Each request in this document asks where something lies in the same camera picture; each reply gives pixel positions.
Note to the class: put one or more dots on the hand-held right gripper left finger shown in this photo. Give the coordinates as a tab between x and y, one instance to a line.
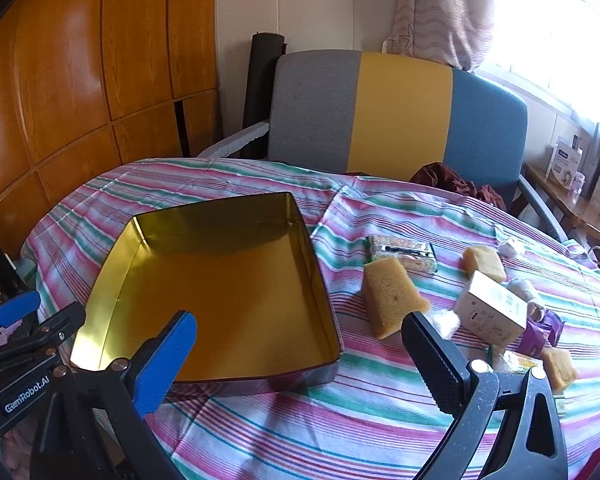
165	360

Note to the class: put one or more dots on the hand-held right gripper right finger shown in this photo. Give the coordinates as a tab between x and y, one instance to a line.
432	365

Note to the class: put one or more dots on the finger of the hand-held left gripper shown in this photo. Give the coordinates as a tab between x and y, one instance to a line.
15	307
55	330

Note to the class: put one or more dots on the white cardboard box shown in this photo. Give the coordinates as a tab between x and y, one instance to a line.
485	310

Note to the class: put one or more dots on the gold metal tin box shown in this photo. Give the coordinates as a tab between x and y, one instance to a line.
220	300

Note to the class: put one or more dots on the large yellow sponge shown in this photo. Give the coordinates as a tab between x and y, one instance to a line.
390	295

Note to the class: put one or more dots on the purple packet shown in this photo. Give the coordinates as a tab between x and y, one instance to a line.
535	337

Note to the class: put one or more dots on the small yellow sponge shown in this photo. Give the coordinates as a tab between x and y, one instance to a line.
482	262
559	367

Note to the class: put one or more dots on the green edged snack packet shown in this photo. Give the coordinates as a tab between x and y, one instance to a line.
405	252

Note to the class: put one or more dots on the white sock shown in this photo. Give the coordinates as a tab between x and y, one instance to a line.
522	290

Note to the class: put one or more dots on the clear plastic packet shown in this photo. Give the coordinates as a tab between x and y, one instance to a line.
442	322

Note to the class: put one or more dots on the yellow green packet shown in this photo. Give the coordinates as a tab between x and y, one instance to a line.
515	360

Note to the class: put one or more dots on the white crumpled wrapper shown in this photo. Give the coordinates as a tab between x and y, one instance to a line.
510	248

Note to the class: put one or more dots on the striped tablecloth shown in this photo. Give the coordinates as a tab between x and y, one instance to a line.
305	425

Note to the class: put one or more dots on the maroon cloth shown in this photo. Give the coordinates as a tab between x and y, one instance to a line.
445	177

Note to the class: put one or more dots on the wooden side table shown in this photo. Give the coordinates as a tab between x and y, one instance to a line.
575	210

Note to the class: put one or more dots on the white padded board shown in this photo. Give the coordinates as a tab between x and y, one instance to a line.
235	141

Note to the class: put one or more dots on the small lilac jar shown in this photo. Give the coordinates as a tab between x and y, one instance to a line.
577	181

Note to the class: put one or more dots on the white printed carton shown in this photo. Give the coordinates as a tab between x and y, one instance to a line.
565	160

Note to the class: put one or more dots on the grey yellow blue chair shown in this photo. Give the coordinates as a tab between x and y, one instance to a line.
400	115

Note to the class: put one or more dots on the wooden wardrobe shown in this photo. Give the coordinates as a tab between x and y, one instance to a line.
80	60

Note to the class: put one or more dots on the black rolled mat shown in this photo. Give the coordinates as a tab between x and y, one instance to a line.
260	85

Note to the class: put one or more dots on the pink patterned curtain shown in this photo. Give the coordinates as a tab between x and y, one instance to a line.
440	10

